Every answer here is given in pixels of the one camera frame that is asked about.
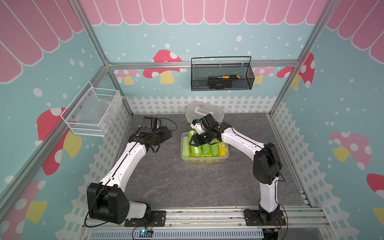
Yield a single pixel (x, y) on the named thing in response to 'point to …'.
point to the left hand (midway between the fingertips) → (169, 136)
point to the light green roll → (185, 147)
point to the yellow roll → (222, 149)
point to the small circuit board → (145, 233)
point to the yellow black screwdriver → (230, 77)
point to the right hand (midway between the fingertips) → (192, 142)
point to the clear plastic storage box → (211, 160)
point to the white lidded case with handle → (196, 109)
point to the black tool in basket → (216, 83)
